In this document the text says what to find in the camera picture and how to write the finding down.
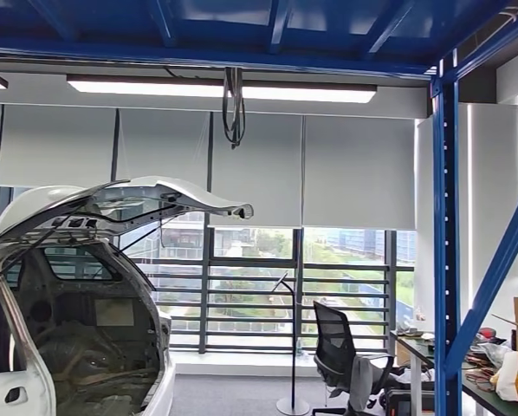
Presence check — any blue steel shelf rack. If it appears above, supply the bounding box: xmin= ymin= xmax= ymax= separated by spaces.
xmin=0 ymin=0 xmax=518 ymax=416

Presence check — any dark window railing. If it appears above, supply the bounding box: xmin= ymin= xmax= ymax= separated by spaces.
xmin=120 ymin=227 xmax=416 ymax=354

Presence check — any white car tailgate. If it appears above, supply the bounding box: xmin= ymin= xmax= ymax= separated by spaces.
xmin=0 ymin=176 xmax=254 ymax=247

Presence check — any black mesh office chair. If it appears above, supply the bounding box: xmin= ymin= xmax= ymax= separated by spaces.
xmin=313 ymin=301 xmax=395 ymax=416

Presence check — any long ceiling light strip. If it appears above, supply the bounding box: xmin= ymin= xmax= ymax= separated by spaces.
xmin=67 ymin=75 xmax=377 ymax=105

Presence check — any black pole floor stand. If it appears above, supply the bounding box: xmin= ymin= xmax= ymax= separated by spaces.
xmin=271 ymin=272 xmax=310 ymax=416

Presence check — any grey jacket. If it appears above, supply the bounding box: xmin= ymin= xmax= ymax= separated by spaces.
xmin=349 ymin=355 xmax=374 ymax=413

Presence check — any dark top work desk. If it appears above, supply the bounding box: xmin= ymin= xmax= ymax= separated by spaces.
xmin=389 ymin=331 xmax=518 ymax=416

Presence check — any black equipment case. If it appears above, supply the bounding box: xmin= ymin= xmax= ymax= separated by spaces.
xmin=384 ymin=389 xmax=436 ymax=416

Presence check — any white yellow plastic bag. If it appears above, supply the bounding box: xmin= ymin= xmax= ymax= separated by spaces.
xmin=491 ymin=351 xmax=518 ymax=410

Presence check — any hanging black cable bundle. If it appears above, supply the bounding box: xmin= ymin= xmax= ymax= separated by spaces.
xmin=222 ymin=67 xmax=247 ymax=151

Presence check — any orange cable coil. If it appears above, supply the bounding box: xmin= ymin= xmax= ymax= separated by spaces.
xmin=465 ymin=354 xmax=498 ymax=386

